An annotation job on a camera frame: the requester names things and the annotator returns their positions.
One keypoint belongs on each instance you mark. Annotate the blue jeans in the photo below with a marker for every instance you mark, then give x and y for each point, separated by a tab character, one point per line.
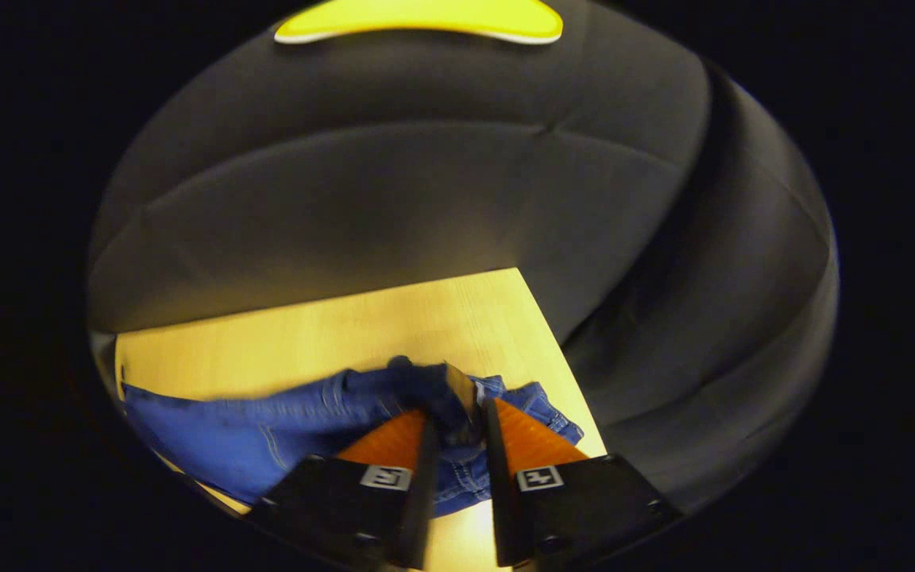
267	429

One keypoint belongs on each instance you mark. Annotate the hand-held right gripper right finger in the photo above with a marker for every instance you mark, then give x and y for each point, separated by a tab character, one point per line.
501	492

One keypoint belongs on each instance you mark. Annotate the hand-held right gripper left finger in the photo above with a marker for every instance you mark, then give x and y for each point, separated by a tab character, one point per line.
424	492

